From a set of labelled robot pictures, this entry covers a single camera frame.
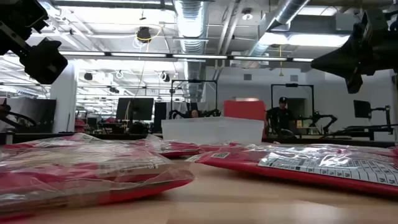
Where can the dark grey partition panel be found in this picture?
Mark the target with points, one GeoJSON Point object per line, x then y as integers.
{"type": "Point", "coordinates": [31, 115]}

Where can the clear plastic bin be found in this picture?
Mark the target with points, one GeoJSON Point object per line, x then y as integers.
{"type": "Point", "coordinates": [211, 130]}

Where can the black computer tower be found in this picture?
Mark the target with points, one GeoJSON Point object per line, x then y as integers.
{"type": "Point", "coordinates": [160, 116]}

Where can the white column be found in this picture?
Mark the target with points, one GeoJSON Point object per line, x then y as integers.
{"type": "Point", "coordinates": [63, 99]}

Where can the person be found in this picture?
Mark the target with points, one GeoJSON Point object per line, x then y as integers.
{"type": "Point", "coordinates": [195, 114]}
{"type": "Point", "coordinates": [280, 118]}

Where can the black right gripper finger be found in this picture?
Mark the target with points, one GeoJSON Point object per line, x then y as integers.
{"type": "Point", "coordinates": [348, 53]}
{"type": "Point", "coordinates": [354, 79]}

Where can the red storage cart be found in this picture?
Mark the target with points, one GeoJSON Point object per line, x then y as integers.
{"type": "Point", "coordinates": [245, 109]}

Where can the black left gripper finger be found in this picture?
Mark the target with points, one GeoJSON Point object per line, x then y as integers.
{"type": "Point", "coordinates": [45, 62]}

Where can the black ceiling camera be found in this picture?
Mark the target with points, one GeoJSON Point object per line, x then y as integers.
{"type": "Point", "coordinates": [144, 33]}

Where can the black monitor on arm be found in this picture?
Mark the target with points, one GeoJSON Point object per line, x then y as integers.
{"type": "Point", "coordinates": [362, 109]}

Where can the black background table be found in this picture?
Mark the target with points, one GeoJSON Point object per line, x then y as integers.
{"type": "Point", "coordinates": [367, 130]}

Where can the black computer monitor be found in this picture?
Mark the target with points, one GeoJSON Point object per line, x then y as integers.
{"type": "Point", "coordinates": [135, 109]}

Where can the black station frame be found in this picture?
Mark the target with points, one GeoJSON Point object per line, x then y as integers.
{"type": "Point", "coordinates": [194, 81]}
{"type": "Point", "coordinates": [292, 85]}

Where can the silver ventilation duct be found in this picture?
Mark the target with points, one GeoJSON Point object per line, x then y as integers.
{"type": "Point", "coordinates": [189, 31]}
{"type": "Point", "coordinates": [280, 18]}

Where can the black ceiling dome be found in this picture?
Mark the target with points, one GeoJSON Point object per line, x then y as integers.
{"type": "Point", "coordinates": [88, 76]}

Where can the long ceiling light rail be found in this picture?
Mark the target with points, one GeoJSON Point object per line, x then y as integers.
{"type": "Point", "coordinates": [199, 56]}

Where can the red equipment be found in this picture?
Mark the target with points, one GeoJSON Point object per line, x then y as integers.
{"type": "Point", "coordinates": [80, 126]}

